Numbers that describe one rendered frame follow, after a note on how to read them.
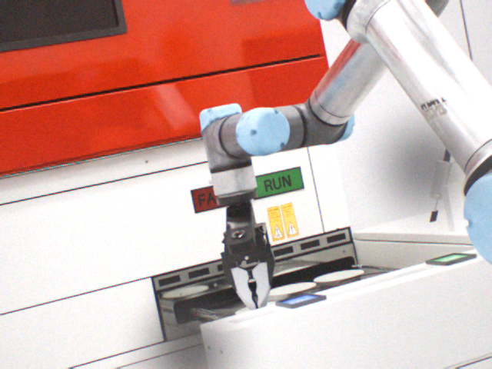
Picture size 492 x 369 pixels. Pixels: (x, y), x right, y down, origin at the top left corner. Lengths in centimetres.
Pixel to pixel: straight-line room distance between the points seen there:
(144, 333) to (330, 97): 64
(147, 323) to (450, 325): 68
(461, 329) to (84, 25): 89
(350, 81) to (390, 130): 236
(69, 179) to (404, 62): 86
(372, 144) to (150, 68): 206
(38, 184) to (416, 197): 232
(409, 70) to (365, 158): 264
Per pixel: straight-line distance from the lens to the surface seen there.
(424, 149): 400
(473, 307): 152
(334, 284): 190
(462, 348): 152
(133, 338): 195
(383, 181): 389
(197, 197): 197
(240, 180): 169
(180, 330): 196
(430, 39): 123
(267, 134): 158
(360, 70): 154
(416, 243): 191
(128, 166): 193
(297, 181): 206
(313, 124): 165
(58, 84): 186
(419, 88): 121
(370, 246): 206
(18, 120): 184
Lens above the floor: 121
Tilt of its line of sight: 3 degrees down
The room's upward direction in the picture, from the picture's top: 11 degrees counter-clockwise
